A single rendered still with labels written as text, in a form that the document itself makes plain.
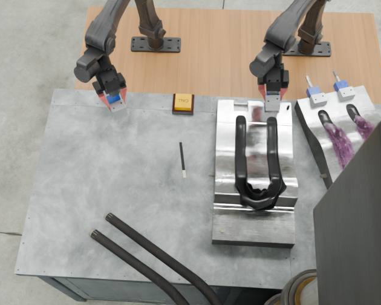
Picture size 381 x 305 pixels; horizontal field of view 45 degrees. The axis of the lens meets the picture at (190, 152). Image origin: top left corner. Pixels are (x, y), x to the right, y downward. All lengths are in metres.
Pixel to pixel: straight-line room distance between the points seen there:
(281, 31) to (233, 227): 0.62
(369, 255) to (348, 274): 0.05
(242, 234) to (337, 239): 1.07
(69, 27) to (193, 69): 1.43
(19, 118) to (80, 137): 1.12
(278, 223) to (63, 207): 0.72
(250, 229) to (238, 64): 0.69
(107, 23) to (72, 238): 0.70
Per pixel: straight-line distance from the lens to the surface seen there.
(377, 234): 0.34
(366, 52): 2.01
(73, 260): 1.56
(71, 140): 1.72
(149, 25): 1.73
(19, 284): 2.46
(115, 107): 1.57
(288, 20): 1.45
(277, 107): 1.61
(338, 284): 0.43
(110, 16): 1.45
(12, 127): 2.79
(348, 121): 1.72
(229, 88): 1.79
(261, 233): 1.49
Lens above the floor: 2.28
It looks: 65 degrees down
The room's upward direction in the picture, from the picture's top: straight up
